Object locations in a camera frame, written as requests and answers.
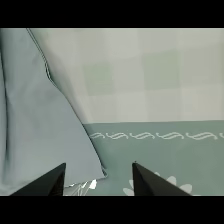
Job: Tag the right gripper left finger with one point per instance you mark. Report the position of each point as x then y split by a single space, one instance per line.
50 183

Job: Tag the light blue T-shirt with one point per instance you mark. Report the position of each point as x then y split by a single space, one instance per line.
33 116

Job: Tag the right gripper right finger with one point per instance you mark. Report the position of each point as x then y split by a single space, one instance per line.
150 183

